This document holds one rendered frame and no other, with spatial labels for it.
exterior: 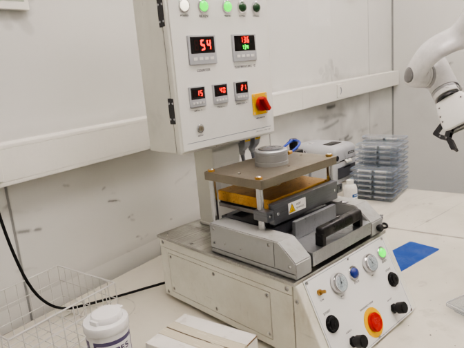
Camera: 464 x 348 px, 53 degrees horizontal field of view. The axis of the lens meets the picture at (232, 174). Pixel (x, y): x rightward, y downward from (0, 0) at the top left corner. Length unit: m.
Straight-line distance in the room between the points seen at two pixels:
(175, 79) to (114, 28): 0.44
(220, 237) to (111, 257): 0.52
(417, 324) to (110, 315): 0.67
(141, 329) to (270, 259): 0.39
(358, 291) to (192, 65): 0.62
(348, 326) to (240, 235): 0.28
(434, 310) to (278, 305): 0.41
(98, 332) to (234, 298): 0.31
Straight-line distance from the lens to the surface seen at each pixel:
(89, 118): 1.39
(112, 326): 0.95
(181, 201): 1.66
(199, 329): 0.98
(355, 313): 1.04
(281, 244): 0.93
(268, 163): 1.07
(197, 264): 1.15
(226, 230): 1.03
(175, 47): 1.08
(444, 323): 1.18
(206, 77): 1.13
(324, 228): 0.97
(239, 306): 1.08
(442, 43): 1.54
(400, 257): 1.49
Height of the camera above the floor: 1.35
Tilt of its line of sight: 13 degrees down
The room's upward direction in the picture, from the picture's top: 5 degrees counter-clockwise
